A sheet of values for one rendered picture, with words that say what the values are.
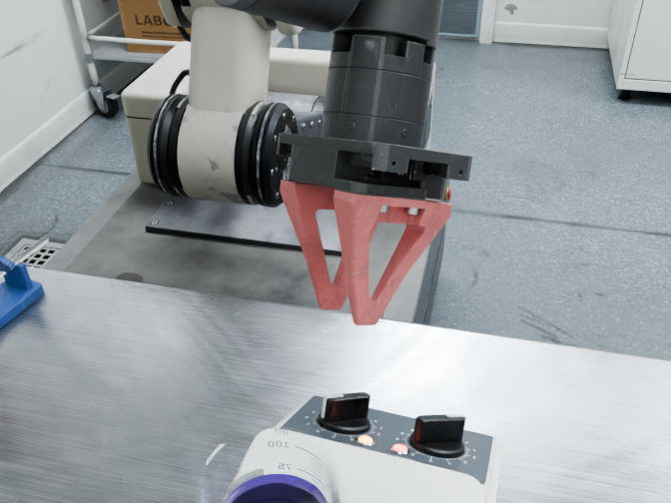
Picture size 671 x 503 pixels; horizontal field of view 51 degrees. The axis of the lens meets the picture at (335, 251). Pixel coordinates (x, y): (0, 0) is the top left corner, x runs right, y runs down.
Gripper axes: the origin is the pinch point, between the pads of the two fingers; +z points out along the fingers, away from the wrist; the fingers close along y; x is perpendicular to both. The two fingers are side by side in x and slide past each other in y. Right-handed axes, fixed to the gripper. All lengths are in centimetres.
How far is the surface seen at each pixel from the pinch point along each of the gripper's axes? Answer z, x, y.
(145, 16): -46, 58, -214
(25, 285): 5.8, -11.5, -29.3
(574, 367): 4.9, 20.4, 1.3
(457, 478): 6.4, 0.8, 9.6
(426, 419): 5.7, 3.2, 4.4
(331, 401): 5.8, -0.6, 0.4
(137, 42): -37, 55, -213
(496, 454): 7.9, 8.1, 5.7
